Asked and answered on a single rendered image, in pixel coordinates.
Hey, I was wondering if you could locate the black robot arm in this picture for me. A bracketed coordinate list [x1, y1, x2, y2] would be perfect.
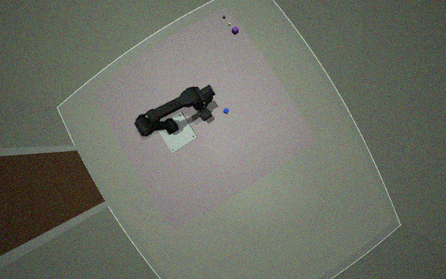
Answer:
[135, 85, 215, 136]

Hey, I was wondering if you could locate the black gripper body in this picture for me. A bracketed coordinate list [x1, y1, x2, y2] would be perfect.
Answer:
[194, 103, 212, 121]

